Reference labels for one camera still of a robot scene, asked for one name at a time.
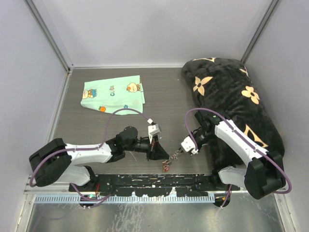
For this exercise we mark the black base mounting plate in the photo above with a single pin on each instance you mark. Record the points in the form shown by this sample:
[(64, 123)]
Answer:
[(153, 185)]

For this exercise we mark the aluminium frame post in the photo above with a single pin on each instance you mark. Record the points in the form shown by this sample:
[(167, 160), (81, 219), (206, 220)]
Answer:
[(260, 29), (41, 16)]

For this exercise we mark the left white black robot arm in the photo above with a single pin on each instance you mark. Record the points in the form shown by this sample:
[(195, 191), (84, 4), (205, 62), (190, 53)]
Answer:
[(67, 163)]

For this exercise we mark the black floral plush pillow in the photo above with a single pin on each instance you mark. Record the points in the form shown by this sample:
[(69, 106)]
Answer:
[(224, 85)]

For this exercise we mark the metal keyring disc with rings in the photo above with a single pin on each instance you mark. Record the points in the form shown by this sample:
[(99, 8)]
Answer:
[(173, 157)]

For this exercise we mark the white slotted cable duct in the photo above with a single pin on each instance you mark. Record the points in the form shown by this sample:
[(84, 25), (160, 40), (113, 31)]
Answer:
[(172, 198)]

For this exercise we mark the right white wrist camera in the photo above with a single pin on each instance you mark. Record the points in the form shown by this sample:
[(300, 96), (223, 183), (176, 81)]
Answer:
[(188, 146)]

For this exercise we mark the right aluminium frame post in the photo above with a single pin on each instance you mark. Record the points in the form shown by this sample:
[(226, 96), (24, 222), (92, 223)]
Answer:
[(260, 29)]

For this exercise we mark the green cartoon print cloth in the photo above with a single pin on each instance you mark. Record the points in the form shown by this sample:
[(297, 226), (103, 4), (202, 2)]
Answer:
[(109, 95)]

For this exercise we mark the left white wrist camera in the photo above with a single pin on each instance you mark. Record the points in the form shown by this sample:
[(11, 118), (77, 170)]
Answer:
[(153, 130)]

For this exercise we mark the left aluminium frame post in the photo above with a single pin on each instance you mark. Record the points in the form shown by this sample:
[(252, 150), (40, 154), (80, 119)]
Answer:
[(41, 16)]

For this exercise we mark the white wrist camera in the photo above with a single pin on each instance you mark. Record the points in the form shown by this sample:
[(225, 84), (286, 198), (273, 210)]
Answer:
[(153, 130), (188, 146)]

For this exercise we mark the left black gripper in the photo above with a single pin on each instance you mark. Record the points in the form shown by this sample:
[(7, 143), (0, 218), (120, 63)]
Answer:
[(156, 152)]

